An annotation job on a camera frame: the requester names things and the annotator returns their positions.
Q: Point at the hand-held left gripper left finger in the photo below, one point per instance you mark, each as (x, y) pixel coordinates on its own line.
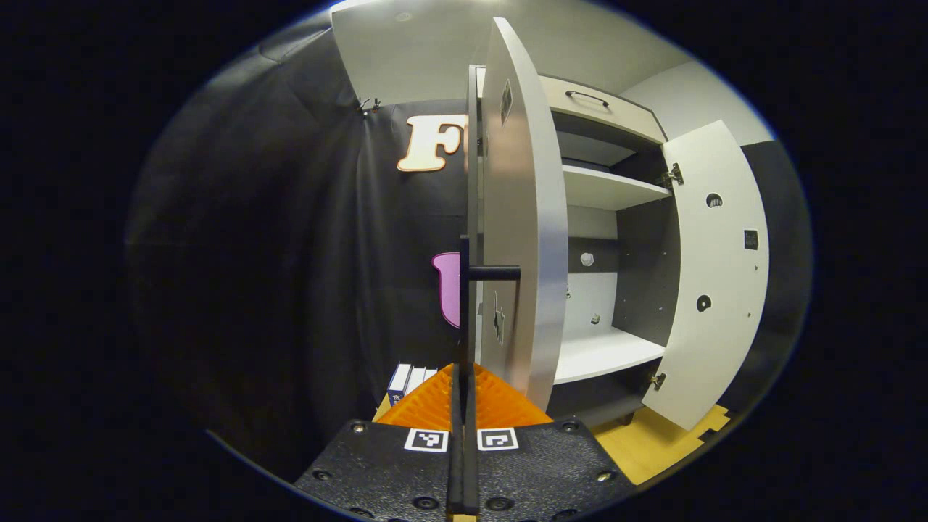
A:
(377, 471)

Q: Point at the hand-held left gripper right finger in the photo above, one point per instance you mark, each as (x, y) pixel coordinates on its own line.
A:
(544, 471)

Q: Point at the grey shoe cabinet door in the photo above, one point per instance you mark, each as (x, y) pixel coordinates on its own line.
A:
(533, 217)
(718, 290)

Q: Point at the grey double-door shoe cabinet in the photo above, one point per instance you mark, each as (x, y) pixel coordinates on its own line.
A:
(631, 121)

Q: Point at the white cabinet shelf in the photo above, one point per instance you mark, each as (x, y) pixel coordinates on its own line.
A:
(602, 351)
(609, 188)

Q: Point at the metal door hinge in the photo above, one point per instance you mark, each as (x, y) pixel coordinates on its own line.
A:
(657, 380)
(672, 175)

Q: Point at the black backdrop cloth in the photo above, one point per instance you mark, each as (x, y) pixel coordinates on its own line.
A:
(290, 254)

